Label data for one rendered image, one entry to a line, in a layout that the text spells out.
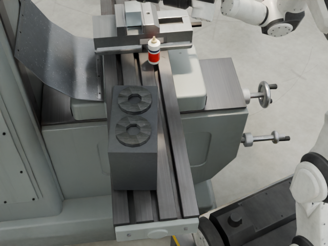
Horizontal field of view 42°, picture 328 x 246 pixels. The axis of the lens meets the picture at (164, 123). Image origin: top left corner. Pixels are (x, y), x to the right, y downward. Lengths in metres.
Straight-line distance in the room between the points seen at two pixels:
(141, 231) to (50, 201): 0.86
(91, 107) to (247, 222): 0.68
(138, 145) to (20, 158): 0.72
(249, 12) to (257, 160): 1.24
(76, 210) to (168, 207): 0.93
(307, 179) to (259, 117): 1.48
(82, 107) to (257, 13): 0.67
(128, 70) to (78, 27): 1.74
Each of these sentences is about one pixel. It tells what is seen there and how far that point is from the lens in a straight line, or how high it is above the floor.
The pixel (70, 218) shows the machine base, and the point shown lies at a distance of 2.01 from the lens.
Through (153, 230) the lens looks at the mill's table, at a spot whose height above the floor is 0.93.
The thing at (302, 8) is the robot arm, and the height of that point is 1.22.
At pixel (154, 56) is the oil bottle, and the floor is 1.00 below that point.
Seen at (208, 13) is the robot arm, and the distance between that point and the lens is 1.27.
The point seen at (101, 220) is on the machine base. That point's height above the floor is 0.19.
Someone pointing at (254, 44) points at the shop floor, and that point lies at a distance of 3.08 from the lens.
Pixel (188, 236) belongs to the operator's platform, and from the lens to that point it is 1.73.
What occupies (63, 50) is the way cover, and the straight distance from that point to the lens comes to 1.58.
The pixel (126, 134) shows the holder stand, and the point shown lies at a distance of 1.03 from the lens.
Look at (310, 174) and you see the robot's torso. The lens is 1.16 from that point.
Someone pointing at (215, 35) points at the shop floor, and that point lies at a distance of 3.09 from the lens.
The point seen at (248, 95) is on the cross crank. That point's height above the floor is 0.69.
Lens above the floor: 1.99
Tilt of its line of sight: 52 degrees down
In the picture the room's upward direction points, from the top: 2 degrees clockwise
